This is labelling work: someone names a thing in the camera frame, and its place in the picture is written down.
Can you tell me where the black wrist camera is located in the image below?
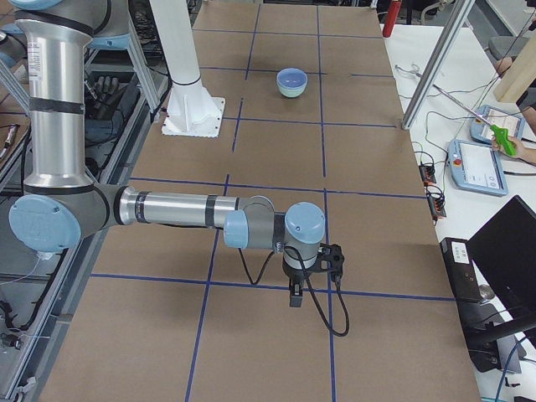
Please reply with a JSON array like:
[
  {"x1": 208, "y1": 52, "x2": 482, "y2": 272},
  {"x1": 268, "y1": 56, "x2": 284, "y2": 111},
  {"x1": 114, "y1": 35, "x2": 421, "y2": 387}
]
[{"x1": 311, "y1": 243, "x2": 345, "y2": 283}]

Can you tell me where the metal reacher grabber tool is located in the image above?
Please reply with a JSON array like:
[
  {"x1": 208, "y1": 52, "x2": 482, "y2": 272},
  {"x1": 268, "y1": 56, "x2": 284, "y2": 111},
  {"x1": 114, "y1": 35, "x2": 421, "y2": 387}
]
[{"x1": 395, "y1": 62, "x2": 523, "y2": 156}]

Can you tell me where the far teach pendant tablet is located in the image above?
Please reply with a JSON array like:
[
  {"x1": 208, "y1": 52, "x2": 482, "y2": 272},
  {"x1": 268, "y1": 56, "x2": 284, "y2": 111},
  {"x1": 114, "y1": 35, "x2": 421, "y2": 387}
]
[{"x1": 470, "y1": 105, "x2": 526, "y2": 145}]

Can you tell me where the black power strip right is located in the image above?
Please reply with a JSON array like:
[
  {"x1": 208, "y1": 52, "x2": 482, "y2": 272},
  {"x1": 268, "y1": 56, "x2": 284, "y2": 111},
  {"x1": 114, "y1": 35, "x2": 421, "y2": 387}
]
[{"x1": 425, "y1": 184, "x2": 446, "y2": 224}]

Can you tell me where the black power strip left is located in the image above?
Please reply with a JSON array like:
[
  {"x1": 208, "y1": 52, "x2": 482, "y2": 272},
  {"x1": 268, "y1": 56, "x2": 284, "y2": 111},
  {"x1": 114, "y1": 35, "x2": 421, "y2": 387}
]
[{"x1": 418, "y1": 151, "x2": 436, "y2": 184}]

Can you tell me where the black power strip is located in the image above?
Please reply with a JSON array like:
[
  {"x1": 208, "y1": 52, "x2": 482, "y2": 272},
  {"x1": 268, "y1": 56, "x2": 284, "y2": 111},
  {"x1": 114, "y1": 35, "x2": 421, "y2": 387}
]
[
  {"x1": 418, "y1": 151, "x2": 436, "y2": 184},
  {"x1": 425, "y1": 184, "x2": 446, "y2": 224}
]

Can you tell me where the blue bowl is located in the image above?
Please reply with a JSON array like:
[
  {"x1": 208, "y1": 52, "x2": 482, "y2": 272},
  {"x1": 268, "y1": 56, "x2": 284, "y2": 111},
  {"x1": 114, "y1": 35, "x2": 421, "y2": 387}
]
[{"x1": 276, "y1": 68, "x2": 308, "y2": 90}]

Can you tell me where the black monitor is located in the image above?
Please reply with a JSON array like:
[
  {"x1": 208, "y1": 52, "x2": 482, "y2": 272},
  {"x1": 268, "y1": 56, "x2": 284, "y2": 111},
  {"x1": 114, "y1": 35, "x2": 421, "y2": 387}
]
[{"x1": 467, "y1": 195, "x2": 535, "y2": 318}]

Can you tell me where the black desktop box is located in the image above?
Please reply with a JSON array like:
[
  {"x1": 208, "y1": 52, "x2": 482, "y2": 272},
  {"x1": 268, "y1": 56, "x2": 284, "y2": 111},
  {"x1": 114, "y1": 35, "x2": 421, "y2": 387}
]
[{"x1": 440, "y1": 237, "x2": 482, "y2": 303}]

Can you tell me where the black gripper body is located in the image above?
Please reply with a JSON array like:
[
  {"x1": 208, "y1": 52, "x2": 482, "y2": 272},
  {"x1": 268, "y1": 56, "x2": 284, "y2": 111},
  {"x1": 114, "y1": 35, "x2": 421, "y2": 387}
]
[{"x1": 282, "y1": 261, "x2": 313, "y2": 286}]

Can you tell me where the green bowl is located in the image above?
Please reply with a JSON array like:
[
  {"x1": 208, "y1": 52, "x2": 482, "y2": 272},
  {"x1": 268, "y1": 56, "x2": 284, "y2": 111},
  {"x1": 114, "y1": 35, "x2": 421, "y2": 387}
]
[{"x1": 277, "y1": 85, "x2": 307, "y2": 99}]

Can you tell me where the aluminium frame post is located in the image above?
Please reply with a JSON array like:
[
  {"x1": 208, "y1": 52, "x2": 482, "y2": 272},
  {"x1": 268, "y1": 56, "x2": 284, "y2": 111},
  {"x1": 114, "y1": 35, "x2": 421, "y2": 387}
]
[{"x1": 401, "y1": 0, "x2": 475, "y2": 130}]

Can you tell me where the person hand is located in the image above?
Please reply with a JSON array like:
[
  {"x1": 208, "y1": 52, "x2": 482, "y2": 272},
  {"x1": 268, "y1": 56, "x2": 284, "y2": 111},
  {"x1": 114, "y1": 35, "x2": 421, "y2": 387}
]
[{"x1": 492, "y1": 136, "x2": 535, "y2": 163}]

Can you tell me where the white pedestal column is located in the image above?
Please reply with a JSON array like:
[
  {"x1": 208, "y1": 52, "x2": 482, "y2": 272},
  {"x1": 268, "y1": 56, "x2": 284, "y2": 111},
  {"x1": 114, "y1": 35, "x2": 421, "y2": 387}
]
[{"x1": 150, "y1": 0, "x2": 225, "y2": 138}]

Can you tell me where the teach pendant tablet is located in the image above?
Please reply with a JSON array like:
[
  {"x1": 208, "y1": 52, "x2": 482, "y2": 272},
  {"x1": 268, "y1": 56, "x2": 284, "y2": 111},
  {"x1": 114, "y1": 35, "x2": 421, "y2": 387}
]
[
  {"x1": 470, "y1": 105, "x2": 526, "y2": 145},
  {"x1": 447, "y1": 139, "x2": 508, "y2": 197}
]

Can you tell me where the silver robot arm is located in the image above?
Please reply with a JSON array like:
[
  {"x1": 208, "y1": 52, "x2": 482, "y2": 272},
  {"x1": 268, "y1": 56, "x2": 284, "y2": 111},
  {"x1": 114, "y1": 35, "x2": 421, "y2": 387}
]
[{"x1": 9, "y1": 1, "x2": 327, "y2": 307}]

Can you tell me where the near teach pendant tablet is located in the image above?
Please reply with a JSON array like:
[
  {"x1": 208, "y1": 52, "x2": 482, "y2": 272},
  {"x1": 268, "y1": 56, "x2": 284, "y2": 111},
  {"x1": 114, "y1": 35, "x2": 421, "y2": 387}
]
[{"x1": 447, "y1": 139, "x2": 508, "y2": 197}]

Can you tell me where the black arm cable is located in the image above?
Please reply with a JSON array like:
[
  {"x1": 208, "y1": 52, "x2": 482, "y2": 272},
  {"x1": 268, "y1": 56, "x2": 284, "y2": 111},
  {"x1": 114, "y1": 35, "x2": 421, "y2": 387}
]
[{"x1": 238, "y1": 246, "x2": 349, "y2": 336}]

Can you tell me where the red cylinder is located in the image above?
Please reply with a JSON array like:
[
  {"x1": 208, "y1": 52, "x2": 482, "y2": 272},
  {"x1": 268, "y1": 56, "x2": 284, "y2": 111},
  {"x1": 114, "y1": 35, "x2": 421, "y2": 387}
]
[{"x1": 382, "y1": 0, "x2": 402, "y2": 38}]

